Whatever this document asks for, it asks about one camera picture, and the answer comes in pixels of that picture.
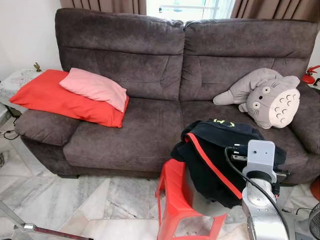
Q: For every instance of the black shirt red trim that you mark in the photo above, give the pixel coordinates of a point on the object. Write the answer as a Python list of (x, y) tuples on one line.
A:
[(220, 140)]

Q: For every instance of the red fire extinguisher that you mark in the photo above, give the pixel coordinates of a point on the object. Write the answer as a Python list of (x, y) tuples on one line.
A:
[(310, 77)]

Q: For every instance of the grey Totoro plush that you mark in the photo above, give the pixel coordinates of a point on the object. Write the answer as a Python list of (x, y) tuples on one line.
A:
[(270, 100)]

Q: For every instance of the standing electric fan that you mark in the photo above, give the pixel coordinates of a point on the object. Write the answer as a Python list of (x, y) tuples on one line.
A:
[(315, 222)]

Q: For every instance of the brown curtain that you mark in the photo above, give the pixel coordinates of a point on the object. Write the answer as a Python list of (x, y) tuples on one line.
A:
[(280, 9), (100, 6)]

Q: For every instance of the red plastic stool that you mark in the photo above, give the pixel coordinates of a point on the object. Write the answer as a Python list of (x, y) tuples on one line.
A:
[(172, 200)]

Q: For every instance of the white framed window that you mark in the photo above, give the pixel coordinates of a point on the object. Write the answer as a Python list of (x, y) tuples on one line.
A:
[(190, 9)]

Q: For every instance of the dark brown fabric sofa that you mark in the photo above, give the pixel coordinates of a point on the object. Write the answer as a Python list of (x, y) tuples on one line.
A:
[(125, 65)]

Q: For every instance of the pink pillow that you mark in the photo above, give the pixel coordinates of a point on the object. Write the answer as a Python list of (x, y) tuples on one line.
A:
[(95, 87)]

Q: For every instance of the red pillow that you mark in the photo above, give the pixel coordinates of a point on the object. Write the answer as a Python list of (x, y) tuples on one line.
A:
[(50, 100)]

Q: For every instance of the small brass figurine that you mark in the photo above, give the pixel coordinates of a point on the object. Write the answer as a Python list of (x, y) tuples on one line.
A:
[(37, 67)]

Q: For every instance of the side table white lace cloth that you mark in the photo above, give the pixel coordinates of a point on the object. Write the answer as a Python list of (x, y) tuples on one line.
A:
[(17, 80)]

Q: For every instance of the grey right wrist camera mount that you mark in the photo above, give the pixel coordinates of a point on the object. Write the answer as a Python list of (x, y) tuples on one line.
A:
[(260, 157)]

